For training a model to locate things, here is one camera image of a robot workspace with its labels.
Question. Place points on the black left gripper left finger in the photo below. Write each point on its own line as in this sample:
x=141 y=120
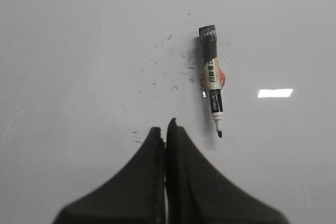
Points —
x=134 y=195

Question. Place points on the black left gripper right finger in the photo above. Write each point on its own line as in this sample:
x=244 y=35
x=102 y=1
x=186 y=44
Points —
x=198 y=193

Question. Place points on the whiteboard marker with black tape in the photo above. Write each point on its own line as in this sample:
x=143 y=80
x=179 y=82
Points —
x=213 y=77

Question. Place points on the white whiteboard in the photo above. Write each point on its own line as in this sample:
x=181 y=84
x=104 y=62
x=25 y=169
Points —
x=83 y=81

